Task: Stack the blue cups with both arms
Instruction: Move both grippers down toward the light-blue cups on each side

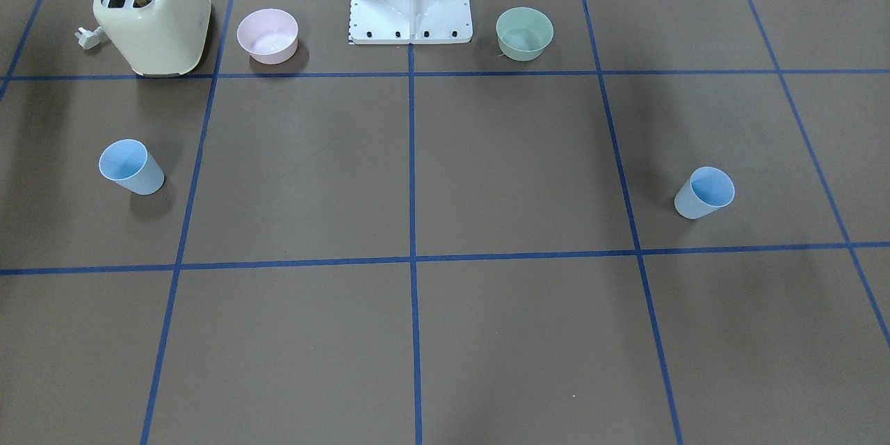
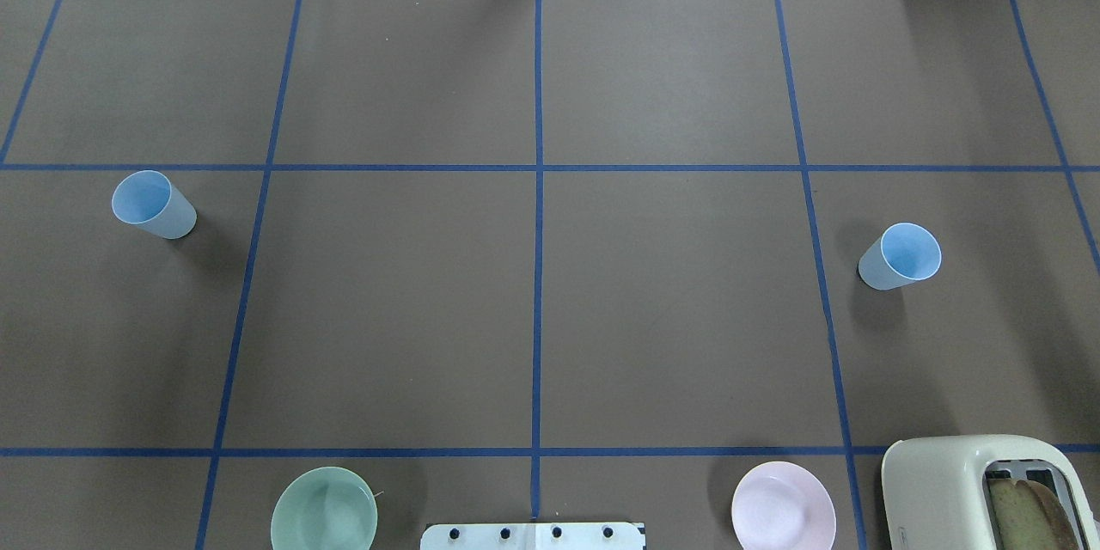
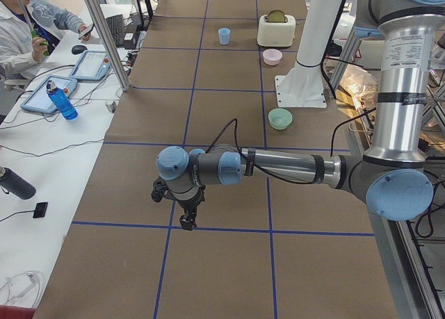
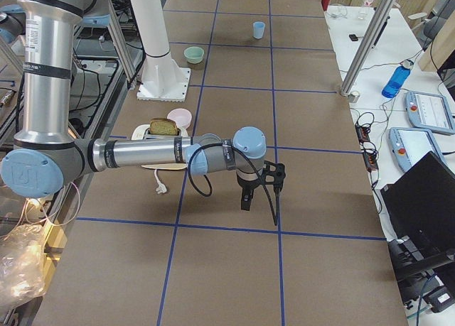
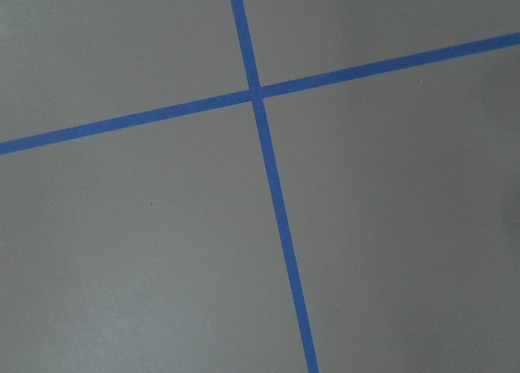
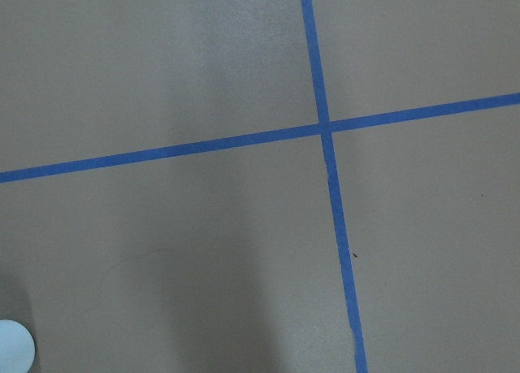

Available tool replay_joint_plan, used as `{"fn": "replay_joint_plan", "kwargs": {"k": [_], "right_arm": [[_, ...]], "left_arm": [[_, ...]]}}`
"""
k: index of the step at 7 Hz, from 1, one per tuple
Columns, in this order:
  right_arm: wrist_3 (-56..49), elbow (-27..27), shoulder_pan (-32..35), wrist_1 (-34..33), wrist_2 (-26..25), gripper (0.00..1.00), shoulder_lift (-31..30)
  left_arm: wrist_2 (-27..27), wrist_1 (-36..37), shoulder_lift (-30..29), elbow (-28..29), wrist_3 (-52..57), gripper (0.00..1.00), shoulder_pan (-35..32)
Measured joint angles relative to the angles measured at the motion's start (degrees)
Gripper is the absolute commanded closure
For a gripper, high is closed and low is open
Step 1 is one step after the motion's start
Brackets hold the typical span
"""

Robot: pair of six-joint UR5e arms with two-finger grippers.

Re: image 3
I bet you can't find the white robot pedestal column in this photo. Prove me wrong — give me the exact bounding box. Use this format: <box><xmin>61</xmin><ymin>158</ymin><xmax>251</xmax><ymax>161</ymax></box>
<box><xmin>275</xmin><ymin>0</ymin><xmax>346</xmax><ymax>108</ymax></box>

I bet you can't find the black computer mouse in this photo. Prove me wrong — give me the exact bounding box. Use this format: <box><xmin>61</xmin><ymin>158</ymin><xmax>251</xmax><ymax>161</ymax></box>
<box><xmin>71</xmin><ymin>44</ymin><xmax>88</xmax><ymax>55</ymax></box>

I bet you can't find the black keyboard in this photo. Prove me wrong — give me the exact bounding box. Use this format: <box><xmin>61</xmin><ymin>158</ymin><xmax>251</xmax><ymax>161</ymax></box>
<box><xmin>106</xmin><ymin>14</ymin><xmax>124</xmax><ymax>47</ymax></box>

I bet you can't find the blue water bottle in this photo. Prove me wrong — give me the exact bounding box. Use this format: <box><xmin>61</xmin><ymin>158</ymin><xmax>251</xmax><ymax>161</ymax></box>
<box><xmin>46</xmin><ymin>80</ymin><xmax>78</xmax><ymax>120</ymax></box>

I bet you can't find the aluminium frame post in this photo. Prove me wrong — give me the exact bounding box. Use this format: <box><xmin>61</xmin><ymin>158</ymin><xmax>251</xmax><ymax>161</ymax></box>
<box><xmin>84</xmin><ymin>0</ymin><xmax>130</xmax><ymax>92</ymax></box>

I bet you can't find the teach pendant tablet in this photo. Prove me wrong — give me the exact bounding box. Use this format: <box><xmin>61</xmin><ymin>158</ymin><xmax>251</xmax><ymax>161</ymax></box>
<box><xmin>70</xmin><ymin>50</ymin><xmax>111</xmax><ymax>81</ymax></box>
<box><xmin>20</xmin><ymin>75</ymin><xmax>78</xmax><ymax>114</ymax></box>

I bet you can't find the black smartphone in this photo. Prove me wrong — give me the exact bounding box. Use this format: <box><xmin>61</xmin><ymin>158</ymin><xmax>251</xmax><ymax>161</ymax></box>
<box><xmin>79</xmin><ymin>23</ymin><xmax>95</xmax><ymax>40</ymax></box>

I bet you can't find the toast slice in toaster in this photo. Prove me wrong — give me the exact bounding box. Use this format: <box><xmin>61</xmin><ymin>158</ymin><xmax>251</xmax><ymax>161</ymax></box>
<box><xmin>266</xmin><ymin>10</ymin><xmax>286</xmax><ymax>24</ymax></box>

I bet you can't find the black thermos bottle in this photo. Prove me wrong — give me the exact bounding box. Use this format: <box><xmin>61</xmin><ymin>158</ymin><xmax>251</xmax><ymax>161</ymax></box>
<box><xmin>1</xmin><ymin>167</ymin><xmax>36</xmax><ymax>199</ymax></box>

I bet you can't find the pink bowl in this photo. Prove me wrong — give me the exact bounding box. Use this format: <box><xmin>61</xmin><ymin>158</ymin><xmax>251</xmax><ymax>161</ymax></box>
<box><xmin>262</xmin><ymin>49</ymin><xmax>283</xmax><ymax>66</ymax></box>

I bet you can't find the cream toaster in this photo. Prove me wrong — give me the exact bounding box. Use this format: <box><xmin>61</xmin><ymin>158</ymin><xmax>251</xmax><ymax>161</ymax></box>
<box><xmin>257</xmin><ymin>15</ymin><xmax>296</xmax><ymax>47</ymax></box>

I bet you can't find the small silver clamp block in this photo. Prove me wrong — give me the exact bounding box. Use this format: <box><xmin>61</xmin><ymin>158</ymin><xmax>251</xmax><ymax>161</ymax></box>
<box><xmin>105</xmin><ymin>100</ymin><xmax>117</xmax><ymax>113</ymax></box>

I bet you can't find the mint green bowl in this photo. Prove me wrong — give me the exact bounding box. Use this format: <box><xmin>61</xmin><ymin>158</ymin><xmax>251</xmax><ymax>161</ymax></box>
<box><xmin>268</xmin><ymin>108</ymin><xmax>293</xmax><ymax>131</ymax></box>

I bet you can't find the far teach pendant tablet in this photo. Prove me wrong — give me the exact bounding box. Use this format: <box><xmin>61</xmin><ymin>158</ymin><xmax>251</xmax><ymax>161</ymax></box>
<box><xmin>70</xmin><ymin>50</ymin><xmax>111</xmax><ymax>81</ymax></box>

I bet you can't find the near teach pendant tablet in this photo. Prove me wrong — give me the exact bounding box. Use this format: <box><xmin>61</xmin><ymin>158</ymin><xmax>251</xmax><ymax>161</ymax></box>
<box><xmin>20</xmin><ymin>75</ymin><xmax>78</xmax><ymax>114</ymax></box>

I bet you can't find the light blue plastic cup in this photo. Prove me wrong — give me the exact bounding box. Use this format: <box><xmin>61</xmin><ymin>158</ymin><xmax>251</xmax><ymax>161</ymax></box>
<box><xmin>218</xmin><ymin>28</ymin><xmax>231</xmax><ymax>45</ymax></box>

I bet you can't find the small black square device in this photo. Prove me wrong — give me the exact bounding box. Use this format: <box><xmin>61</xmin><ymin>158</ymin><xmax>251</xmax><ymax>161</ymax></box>
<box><xmin>33</xmin><ymin>202</ymin><xmax>48</xmax><ymax>219</ymax></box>

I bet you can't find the person in white coat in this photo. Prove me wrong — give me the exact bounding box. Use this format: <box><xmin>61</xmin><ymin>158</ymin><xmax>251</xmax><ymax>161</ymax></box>
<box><xmin>1</xmin><ymin>0</ymin><xmax>90</xmax><ymax>79</ymax></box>

